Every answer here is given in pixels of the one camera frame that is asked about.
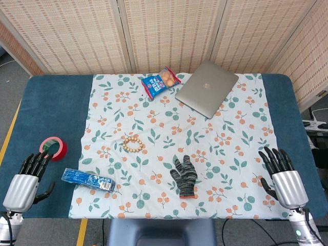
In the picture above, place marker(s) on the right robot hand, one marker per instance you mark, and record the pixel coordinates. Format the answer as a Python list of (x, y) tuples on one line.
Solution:
[(289, 187)]

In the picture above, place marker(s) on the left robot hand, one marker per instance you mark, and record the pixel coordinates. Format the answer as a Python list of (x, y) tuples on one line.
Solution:
[(21, 187)]

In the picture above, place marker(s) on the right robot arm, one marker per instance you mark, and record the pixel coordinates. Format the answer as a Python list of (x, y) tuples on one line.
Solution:
[(303, 226)]

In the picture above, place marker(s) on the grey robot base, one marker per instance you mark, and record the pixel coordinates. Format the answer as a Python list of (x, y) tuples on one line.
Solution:
[(161, 232)]

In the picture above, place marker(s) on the red tape roll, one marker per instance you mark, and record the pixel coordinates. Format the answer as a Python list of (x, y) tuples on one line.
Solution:
[(53, 148)]

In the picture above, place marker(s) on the blue tissue pack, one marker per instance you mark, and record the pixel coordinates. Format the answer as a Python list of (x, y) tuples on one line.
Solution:
[(88, 180)]

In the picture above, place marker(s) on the blue table mat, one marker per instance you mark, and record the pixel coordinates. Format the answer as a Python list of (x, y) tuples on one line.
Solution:
[(51, 107)]

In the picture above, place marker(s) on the grey knitted work glove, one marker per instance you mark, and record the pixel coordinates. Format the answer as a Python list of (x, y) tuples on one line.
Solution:
[(184, 176)]

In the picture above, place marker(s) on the floral tablecloth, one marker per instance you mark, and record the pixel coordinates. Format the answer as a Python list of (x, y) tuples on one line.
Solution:
[(179, 133)]

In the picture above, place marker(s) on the silver laptop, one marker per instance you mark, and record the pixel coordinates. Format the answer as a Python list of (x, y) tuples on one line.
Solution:
[(206, 88)]

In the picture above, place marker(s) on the blue snack bag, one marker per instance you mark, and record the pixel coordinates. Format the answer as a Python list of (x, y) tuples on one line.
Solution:
[(160, 82)]

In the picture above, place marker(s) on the woven folding screen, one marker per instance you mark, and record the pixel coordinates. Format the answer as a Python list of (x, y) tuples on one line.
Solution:
[(164, 33)]

